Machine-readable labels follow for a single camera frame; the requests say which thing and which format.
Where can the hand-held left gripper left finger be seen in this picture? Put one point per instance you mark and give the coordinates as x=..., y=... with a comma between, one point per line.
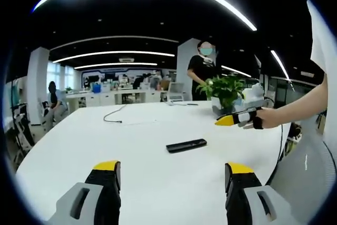
x=105, y=198

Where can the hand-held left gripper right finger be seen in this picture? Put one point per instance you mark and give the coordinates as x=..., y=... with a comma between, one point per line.
x=237, y=198

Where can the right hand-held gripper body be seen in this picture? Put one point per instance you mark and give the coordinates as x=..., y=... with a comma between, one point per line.
x=254, y=96

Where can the black remote control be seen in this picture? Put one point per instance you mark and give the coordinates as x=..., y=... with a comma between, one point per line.
x=186, y=145

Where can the person's right hand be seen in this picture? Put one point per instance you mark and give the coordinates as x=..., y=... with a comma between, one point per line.
x=271, y=119

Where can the green potted plant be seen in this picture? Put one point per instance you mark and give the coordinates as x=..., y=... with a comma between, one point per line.
x=223, y=90

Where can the ceiling light strip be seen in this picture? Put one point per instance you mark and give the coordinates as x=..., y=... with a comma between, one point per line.
x=116, y=64
x=113, y=53
x=280, y=64

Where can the white office chair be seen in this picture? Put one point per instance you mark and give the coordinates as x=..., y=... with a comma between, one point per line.
x=46, y=114
x=176, y=92
x=23, y=130

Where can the white mesh laundry bag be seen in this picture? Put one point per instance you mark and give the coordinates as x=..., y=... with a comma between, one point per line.
x=302, y=183

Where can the person's white shirt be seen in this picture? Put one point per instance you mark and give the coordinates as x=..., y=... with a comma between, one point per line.
x=323, y=51

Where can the white office desk row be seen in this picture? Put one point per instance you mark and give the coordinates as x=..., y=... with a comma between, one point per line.
x=110, y=97

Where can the blue box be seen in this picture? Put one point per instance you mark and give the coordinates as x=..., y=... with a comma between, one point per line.
x=96, y=88

